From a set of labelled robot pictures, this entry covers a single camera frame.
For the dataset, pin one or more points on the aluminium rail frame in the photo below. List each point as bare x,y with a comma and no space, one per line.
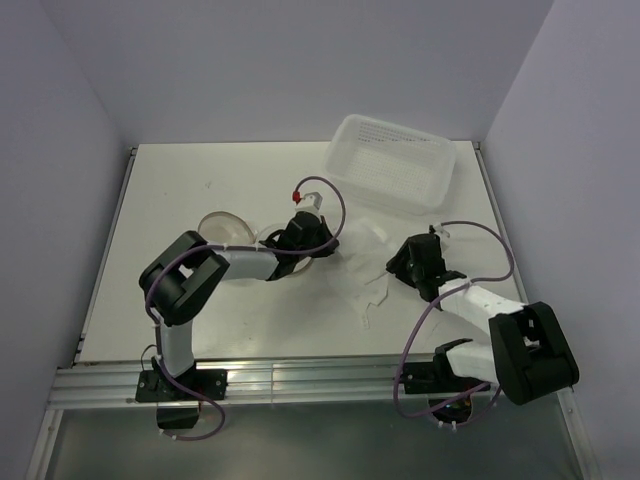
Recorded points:
296,340

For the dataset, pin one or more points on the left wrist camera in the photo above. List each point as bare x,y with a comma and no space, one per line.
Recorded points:
309,202

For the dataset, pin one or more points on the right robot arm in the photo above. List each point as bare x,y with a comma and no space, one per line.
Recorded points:
527,354

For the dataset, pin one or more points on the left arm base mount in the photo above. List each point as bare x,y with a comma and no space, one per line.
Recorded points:
179,402

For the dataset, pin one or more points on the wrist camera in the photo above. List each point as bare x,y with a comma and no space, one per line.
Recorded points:
439,230
309,202

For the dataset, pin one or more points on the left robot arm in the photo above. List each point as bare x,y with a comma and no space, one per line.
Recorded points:
179,283

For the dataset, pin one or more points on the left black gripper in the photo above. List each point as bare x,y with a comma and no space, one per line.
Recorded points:
324,231

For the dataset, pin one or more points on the white plastic basket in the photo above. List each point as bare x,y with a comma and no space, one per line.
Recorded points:
391,165

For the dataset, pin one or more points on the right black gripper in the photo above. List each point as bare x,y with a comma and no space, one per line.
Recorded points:
397,264

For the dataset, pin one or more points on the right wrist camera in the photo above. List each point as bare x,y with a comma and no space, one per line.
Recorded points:
439,230

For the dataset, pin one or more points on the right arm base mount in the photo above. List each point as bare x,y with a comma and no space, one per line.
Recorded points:
424,378

